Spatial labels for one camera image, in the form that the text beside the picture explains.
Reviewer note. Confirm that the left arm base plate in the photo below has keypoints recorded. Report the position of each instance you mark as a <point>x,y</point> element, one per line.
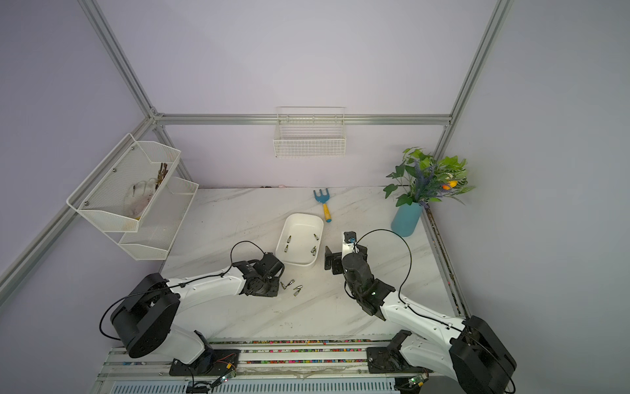
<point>218,362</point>

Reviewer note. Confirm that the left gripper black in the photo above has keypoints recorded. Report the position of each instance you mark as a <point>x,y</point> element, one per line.
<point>274,290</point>

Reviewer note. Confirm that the green artificial plant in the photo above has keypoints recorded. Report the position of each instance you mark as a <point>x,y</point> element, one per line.
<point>422,179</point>

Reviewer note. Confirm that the white mesh two-tier shelf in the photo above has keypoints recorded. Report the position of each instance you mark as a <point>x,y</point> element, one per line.
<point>99,198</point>

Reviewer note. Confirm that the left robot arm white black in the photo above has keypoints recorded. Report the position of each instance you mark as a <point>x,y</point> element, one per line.
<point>144,321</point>

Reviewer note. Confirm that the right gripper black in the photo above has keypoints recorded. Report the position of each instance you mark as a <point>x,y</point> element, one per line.
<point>339,261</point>

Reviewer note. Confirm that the brown twigs in shelf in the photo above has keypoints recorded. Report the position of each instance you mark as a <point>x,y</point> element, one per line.
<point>162,173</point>

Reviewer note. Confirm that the aluminium frame rails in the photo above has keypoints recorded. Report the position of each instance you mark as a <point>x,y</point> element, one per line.
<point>66,102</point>

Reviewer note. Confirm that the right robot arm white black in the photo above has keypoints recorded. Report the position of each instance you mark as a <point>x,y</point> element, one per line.
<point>465,350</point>

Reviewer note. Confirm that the teal vase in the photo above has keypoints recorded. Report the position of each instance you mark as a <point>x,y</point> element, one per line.
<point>406,219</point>

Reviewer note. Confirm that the white plastic storage box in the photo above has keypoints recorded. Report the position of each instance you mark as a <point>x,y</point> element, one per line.
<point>301,227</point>

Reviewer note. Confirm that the clear glass in shelf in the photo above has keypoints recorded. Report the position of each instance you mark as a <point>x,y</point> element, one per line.
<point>138,197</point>

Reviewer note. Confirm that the blue toy rake yellow handle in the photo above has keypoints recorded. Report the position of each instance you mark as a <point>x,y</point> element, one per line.
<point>322,197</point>

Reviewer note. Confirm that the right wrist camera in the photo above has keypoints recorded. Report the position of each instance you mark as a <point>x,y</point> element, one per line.
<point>350,237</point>

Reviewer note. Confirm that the white wire wall basket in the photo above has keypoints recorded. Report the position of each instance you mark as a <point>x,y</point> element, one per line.
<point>310,132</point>

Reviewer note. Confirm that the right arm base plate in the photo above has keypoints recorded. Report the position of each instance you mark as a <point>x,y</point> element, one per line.
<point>380,360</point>

